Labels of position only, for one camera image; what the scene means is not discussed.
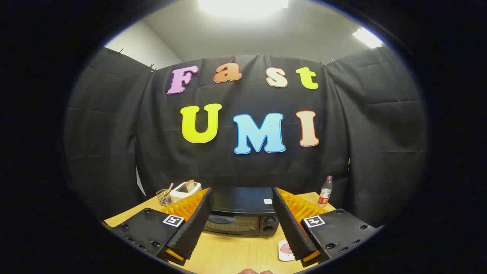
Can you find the brown bread slice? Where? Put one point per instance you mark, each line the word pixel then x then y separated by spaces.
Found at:
pixel 189 185

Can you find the ceiling light panel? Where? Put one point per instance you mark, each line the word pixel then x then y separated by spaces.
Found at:
pixel 243 5
pixel 367 37

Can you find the white toaster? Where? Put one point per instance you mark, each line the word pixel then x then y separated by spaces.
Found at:
pixel 179 196

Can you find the white square plate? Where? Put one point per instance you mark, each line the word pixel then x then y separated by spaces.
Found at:
pixel 283 258

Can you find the pink stick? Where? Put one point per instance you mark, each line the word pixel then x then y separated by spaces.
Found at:
pixel 170 188

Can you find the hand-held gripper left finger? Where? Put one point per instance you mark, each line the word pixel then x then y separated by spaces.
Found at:
pixel 194 228

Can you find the black toaster oven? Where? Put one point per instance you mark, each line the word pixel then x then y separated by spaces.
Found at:
pixel 243 201

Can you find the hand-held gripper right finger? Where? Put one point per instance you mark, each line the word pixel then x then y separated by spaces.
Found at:
pixel 291 228

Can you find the plastic bottle with red label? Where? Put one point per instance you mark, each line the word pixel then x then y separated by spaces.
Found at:
pixel 325 194

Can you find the pink ham slice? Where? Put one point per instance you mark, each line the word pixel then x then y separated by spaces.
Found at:
pixel 285 249

